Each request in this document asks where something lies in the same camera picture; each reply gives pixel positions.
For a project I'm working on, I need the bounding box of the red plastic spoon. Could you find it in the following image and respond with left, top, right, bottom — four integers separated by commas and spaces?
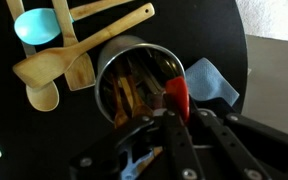
165, 75, 191, 124

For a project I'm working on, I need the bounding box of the wooden spoon in bucket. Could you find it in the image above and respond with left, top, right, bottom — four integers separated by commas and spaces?
119, 75, 154, 118

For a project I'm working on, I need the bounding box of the dark wooden utensil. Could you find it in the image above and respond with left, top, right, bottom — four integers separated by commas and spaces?
110, 71, 130, 130

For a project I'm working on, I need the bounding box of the teal spoon wooden handle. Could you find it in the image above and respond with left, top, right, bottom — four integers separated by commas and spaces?
13, 0, 136, 46

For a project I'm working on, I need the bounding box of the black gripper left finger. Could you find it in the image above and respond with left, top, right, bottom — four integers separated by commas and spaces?
68, 109, 206, 180

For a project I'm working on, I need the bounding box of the wooden spatula with handle hole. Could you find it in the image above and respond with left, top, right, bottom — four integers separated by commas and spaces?
11, 2, 156, 90

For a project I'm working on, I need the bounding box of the black round table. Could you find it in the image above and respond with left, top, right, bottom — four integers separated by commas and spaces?
0, 0, 249, 180

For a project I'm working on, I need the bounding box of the long wooden spoon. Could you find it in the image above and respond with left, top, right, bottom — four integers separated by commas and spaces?
5, 0, 61, 113

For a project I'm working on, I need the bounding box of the steel bucket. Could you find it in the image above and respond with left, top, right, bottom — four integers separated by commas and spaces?
94, 34, 187, 125

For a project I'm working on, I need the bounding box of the blue cloth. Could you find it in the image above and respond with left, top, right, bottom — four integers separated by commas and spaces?
184, 57, 241, 108

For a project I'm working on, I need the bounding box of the flat wooden spatula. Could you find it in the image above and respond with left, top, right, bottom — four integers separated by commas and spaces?
51, 0, 97, 92

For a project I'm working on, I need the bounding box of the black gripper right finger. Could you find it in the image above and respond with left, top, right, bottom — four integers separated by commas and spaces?
192, 109, 288, 180

